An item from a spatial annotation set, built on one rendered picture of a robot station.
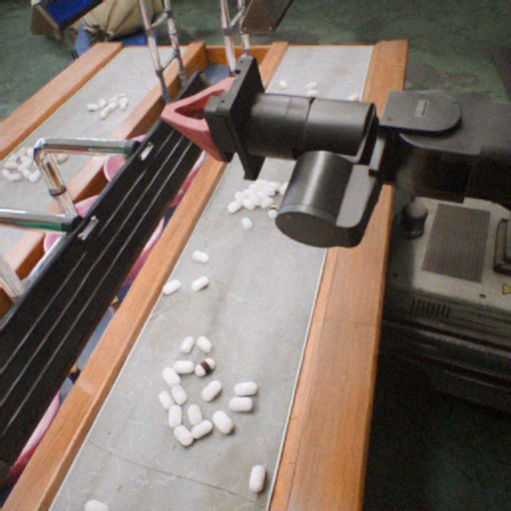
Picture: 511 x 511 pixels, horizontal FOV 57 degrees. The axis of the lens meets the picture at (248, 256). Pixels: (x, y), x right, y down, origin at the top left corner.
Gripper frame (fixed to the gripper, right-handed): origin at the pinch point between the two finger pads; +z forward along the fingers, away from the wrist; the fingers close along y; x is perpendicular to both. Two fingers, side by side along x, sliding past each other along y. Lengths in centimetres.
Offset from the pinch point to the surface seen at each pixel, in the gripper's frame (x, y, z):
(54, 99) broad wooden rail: 53, 66, 98
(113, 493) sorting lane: -39, 35, 7
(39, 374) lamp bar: -27.1, 4.4, 3.4
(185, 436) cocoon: -28.5, 36.9, 0.6
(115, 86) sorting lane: 68, 74, 86
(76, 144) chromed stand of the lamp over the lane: 0.6, 9.3, 18.9
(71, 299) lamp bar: -19.6, 5.8, 5.2
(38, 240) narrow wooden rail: -2, 46, 54
